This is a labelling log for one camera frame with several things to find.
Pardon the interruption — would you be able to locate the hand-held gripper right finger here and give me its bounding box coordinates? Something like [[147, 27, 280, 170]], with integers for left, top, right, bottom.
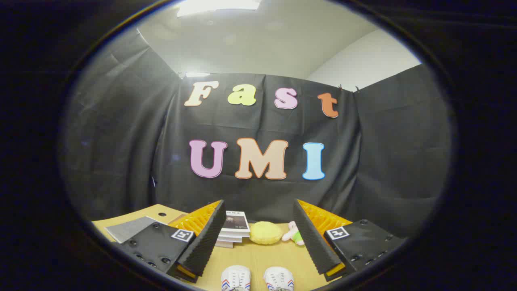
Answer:
[[293, 199, 406, 282]]

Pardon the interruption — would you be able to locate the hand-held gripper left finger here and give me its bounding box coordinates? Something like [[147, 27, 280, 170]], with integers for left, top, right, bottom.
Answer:
[[117, 199, 227, 283]]

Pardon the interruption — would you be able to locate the white shoe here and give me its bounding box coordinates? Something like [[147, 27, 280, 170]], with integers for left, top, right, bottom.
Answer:
[[264, 266, 294, 291], [221, 265, 252, 291]]

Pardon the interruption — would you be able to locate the grey fabric storage box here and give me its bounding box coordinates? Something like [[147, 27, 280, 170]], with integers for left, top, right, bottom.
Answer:
[[105, 216, 167, 243]]

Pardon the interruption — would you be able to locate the pink pig plush toy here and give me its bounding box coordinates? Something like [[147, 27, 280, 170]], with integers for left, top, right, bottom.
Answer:
[[282, 221, 305, 246]]

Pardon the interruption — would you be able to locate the white book with portrait cover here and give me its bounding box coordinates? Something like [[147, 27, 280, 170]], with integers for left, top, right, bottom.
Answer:
[[220, 211, 251, 238]]

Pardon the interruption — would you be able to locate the yellow peanut plush toy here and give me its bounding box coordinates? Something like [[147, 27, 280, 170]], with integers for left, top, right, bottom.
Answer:
[[249, 221, 283, 245]]

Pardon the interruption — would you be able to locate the black backdrop cloth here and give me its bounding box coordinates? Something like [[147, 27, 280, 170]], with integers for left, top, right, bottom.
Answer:
[[61, 28, 451, 239]]

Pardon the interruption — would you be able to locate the ceiling light panel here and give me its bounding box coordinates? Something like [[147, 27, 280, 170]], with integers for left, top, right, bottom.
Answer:
[[177, 0, 261, 17]]

